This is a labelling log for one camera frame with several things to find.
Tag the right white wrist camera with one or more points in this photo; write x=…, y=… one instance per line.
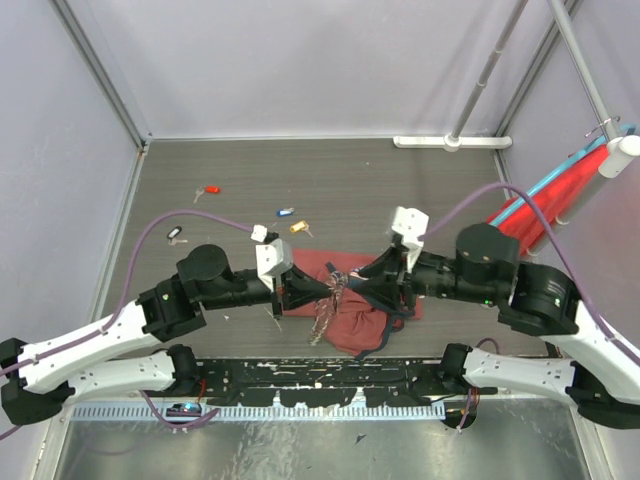
x=407, y=228

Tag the slotted cable duct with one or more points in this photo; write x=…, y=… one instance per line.
x=140, y=411

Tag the key with yellow tag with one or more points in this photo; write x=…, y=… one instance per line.
x=300, y=227

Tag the key with blue tag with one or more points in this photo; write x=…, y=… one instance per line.
x=285, y=212

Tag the white grey clothes rack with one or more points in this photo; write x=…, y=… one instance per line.
x=528, y=88

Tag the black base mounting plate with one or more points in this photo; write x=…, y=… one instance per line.
x=315, y=383

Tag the dark red shirt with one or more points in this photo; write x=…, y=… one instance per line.
x=358, y=328

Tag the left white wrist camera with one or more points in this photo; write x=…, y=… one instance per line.
x=274, y=257

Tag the teal clothes hanger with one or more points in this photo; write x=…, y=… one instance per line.
x=622, y=150

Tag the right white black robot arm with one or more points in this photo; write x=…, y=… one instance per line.
x=600, y=372

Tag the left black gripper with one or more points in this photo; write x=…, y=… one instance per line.
x=296, y=288

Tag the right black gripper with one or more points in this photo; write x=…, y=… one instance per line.
x=385, y=279

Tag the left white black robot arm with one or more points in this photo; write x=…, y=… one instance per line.
x=134, y=348

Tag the red cloth on hanger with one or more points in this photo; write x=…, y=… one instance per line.
x=553, y=195

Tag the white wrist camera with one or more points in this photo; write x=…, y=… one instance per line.
x=407, y=228
x=274, y=257

